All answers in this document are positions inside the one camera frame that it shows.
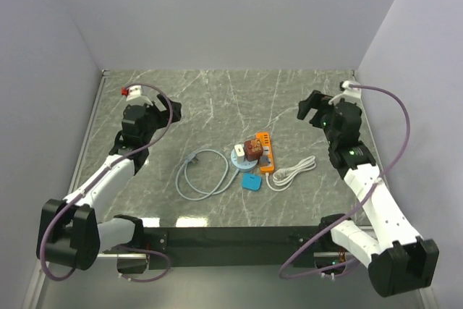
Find small grey charger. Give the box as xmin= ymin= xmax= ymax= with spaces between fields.
xmin=260 ymin=156 xmax=271 ymax=166

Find red cube socket adapter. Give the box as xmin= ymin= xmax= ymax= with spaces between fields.
xmin=243 ymin=138 xmax=263 ymax=162

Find white square plug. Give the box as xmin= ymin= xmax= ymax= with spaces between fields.
xmin=234 ymin=144 xmax=245 ymax=164

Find round light blue power strip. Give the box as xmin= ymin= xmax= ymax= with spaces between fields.
xmin=230 ymin=144 xmax=258 ymax=173

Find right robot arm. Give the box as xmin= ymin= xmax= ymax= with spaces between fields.
xmin=297 ymin=90 xmax=439 ymax=297

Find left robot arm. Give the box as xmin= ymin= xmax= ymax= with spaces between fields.
xmin=36 ymin=94 xmax=182 ymax=271

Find orange power strip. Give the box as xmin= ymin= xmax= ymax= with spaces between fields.
xmin=256 ymin=132 xmax=275 ymax=175

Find blue square adapter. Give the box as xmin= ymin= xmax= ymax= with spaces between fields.
xmin=241 ymin=173 xmax=262 ymax=192

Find black base beam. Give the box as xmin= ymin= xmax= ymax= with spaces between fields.
xmin=103 ymin=226 xmax=319 ymax=274

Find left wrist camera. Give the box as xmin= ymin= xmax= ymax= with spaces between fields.
xmin=122 ymin=85 xmax=153 ymax=106

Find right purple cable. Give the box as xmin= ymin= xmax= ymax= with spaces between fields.
xmin=278 ymin=84 xmax=411 ymax=280

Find purple cable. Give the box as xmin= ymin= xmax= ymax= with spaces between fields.
xmin=38 ymin=82 xmax=174 ymax=284
xmin=278 ymin=84 xmax=411 ymax=280

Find light blue power cable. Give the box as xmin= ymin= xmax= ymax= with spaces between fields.
xmin=176 ymin=148 xmax=242 ymax=201

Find white power cable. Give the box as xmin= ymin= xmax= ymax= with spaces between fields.
xmin=266 ymin=155 xmax=318 ymax=192

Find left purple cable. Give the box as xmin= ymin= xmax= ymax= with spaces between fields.
xmin=38 ymin=82 xmax=174 ymax=284

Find aluminium rail frame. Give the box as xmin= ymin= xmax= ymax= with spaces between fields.
xmin=21 ymin=69 xmax=441 ymax=309

